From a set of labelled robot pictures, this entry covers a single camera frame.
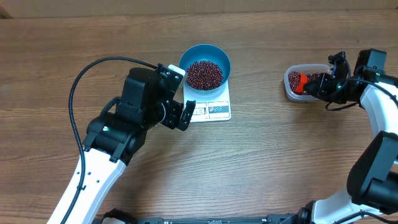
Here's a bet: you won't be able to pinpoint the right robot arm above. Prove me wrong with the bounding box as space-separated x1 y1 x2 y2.
284 49 397 223

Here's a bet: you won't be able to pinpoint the teal plastic bowl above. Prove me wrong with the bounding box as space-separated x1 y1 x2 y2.
179 44 231 85

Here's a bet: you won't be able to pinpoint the red plastic measuring scoop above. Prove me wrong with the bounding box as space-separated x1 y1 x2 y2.
294 73 308 95

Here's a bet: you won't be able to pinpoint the red beans in bowl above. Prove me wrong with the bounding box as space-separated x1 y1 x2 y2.
186 60 223 91

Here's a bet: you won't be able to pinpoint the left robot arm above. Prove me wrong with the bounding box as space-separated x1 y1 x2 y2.
49 64 195 223

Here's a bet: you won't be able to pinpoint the red adzuki beans in container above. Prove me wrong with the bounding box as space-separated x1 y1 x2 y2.
288 72 320 95

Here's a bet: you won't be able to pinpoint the clear plastic food container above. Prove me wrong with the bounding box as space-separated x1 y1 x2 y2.
284 63 331 102

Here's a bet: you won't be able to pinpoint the white digital kitchen scale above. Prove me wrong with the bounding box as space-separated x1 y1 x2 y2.
183 82 231 123

